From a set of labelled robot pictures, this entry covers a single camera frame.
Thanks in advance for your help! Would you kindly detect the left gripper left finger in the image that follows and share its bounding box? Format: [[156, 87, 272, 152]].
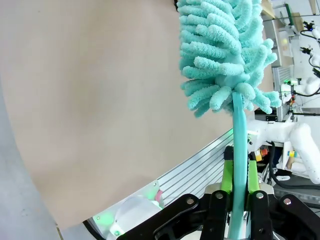
[[123, 145, 236, 240]]

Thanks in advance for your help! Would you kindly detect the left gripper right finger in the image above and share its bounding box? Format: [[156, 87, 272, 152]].
[[246, 152, 320, 240]]

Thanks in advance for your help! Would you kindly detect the teal chenille microfiber duster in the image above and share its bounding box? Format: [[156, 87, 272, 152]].
[[176, 0, 283, 240]]

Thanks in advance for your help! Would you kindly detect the yellow red emergency stop button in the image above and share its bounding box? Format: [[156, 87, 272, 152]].
[[254, 147, 270, 162]]

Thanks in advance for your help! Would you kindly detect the cardboard tube with tape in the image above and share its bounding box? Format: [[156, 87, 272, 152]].
[[284, 148, 298, 171]]

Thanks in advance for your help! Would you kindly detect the ribbed aluminium panel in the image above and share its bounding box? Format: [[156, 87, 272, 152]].
[[271, 66, 295, 122]]

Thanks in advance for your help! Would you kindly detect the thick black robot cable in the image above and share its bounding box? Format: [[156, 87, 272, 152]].
[[268, 141, 320, 188]]

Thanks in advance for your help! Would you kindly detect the aluminium profile table rail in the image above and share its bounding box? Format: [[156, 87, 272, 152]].
[[82, 127, 236, 240]]

